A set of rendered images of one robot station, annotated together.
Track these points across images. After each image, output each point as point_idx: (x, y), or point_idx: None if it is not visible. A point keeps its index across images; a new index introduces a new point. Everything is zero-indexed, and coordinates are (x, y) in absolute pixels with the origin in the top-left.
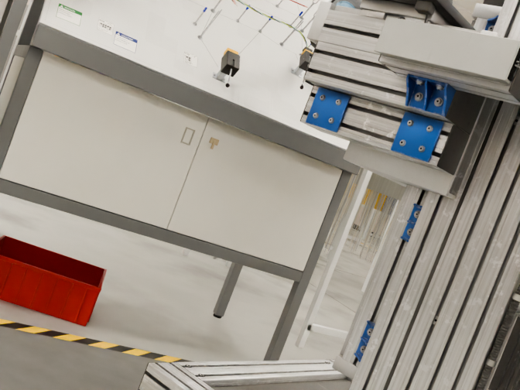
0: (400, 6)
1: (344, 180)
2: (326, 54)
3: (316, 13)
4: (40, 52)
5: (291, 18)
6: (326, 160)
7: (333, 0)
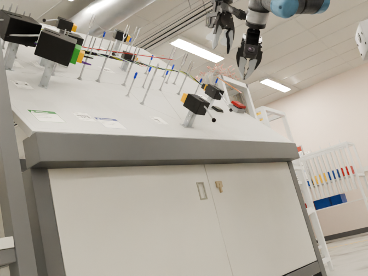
0: None
1: (292, 168)
2: None
3: None
4: (45, 170)
5: (160, 78)
6: (282, 156)
7: (216, 29)
